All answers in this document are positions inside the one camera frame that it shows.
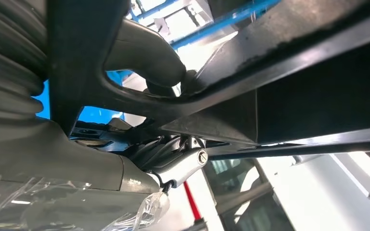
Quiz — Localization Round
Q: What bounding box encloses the red barrier belt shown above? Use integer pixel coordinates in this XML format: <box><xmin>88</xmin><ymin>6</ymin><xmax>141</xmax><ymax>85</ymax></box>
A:
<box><xmin>183</xmin><ymin>181</ymin><xmax>202</xmax><ymax>221</ymax></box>

